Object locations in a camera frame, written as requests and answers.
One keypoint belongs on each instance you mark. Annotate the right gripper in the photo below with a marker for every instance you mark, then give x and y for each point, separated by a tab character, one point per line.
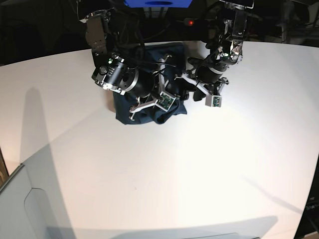
146	87

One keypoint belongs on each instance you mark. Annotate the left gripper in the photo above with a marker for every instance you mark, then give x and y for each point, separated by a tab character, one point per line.
205	78

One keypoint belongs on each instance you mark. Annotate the dark blue T-shirt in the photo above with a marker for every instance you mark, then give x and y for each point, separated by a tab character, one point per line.
176	64

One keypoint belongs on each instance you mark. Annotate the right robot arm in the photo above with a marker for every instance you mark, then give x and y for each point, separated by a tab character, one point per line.
105	42

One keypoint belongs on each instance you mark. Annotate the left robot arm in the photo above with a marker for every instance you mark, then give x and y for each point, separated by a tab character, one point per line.
230	31

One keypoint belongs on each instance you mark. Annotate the black power strip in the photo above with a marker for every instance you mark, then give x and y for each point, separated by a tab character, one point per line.
196	22

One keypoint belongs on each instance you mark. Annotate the blue box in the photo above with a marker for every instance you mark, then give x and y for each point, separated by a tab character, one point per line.
158	3

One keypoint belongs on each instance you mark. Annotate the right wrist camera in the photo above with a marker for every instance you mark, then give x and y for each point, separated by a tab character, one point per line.
165	101

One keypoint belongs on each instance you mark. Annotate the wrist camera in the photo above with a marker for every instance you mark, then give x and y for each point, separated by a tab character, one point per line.
213	100
165	101

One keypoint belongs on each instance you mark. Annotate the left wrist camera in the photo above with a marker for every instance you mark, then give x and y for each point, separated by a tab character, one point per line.
213	100

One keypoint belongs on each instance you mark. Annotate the white aluminium post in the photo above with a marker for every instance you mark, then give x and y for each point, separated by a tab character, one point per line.
155	12

